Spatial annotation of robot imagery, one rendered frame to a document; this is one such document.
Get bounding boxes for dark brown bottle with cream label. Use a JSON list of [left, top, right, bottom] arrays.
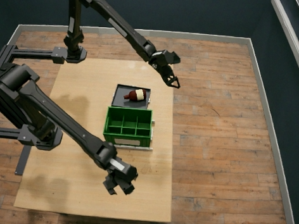
[[125, 89, 146, 101]]

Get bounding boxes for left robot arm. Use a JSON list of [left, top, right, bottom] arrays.
[[63, 0, 181, 75]]

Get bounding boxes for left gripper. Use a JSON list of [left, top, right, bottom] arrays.
[[156, 66, 181, 89]]

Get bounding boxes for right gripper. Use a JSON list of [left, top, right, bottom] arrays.
[[103, 172, 138, 195]]

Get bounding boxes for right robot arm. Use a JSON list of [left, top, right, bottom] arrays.
[[0, 62, 137, 195]]

